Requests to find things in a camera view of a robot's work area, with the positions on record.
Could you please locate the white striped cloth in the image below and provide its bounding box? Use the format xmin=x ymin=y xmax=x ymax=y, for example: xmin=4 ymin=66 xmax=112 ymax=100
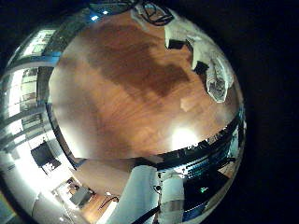
xmin=205 ymin=55 xmax=235 ymax=105

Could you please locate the black monitor screen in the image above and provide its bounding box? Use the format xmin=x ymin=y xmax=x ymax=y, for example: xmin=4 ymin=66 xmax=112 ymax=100
xmin=29 ymin=140 xmax=63 ymax=175

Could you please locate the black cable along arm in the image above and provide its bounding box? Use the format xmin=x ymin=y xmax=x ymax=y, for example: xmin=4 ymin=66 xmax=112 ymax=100
xmin=130 ymin=204 xmax=163 ymax=224

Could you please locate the black floor cable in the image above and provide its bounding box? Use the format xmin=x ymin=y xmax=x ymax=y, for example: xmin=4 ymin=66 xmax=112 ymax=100
xmin=98 ymin=194 xmax=121 ymax=210

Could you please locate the black cable bundle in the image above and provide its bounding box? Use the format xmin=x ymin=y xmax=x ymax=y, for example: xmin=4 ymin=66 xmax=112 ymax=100
xmin=140 ymin=1 xmax=176 ymax=27

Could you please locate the small grey cart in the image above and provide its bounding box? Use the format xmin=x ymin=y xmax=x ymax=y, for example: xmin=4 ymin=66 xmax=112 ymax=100
xmin=68 ymin=185 xmax=93 ymax=209

